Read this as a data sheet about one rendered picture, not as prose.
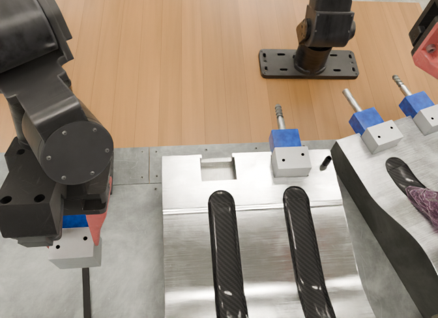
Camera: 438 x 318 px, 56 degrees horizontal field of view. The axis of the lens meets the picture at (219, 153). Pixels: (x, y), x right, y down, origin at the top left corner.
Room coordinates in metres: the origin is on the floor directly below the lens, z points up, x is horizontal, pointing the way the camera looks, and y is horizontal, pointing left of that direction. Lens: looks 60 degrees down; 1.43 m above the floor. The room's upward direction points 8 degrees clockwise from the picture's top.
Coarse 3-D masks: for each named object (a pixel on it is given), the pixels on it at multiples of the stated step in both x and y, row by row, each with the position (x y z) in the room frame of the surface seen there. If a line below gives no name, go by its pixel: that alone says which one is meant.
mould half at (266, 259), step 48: (192, 192) 0.24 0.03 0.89; (240, 192) 0.25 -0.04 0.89; (336, 192) 0.27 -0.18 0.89; (192, 240) 0.17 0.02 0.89; (240, 240) 0.18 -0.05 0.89; (288, 240) 0.19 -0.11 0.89; (336, 240) 0.20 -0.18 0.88; (192, 288) 0.11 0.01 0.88; (288, 288) 0.12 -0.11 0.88; (336, 288) 0.13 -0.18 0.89
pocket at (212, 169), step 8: (200, 160) 0.29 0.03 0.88; (208, 160) 0.30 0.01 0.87; (216, 160) 0.30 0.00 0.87; (224, 160) 0.30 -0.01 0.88; (232, 160) 0.30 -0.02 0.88; (200, 168) 0.29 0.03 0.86; (208, 168) 0.29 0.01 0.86; (216, 168) 0.29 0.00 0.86; (224, 168) 0.30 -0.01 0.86; (232, 168) 0.30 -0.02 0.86; (208, 176) 0.28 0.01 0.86; (216, 176) 0.28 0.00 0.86; (224, 176) 0.28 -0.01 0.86; (232, 176) 0.29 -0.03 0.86
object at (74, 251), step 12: (72, 216) 0.16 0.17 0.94; (84, 216) 0.16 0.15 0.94; (72, 228) 0.14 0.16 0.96; (84, 228) 0.14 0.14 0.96; (60, 240) 0.13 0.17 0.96; (72, 240) 0.13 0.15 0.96; (84, 240) 0.13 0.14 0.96; (60, 252) 0.11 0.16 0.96; (72, 252) 0.11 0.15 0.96; (84, 252) 0.12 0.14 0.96; (96, 252) 0.12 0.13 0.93; (60, 264) 0.10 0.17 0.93; (72, 264) 0.11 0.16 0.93; (84, 264) 0.11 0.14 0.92; (96, 264) 0.11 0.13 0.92
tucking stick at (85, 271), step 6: (84, 270) 0.13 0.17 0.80; (84, 276) 0.12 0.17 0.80; (84, 282) 0.11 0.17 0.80; (84, 288) 0.10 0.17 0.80; (84, 294) 0.09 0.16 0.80; (84, 300) 0.09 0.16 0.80; (90, 300) 0.09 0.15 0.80; (84, 306) 0.08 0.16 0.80; (90, 306) 0.08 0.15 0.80; (84, 312) 0.07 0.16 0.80; (90, 312) 0.07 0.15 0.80
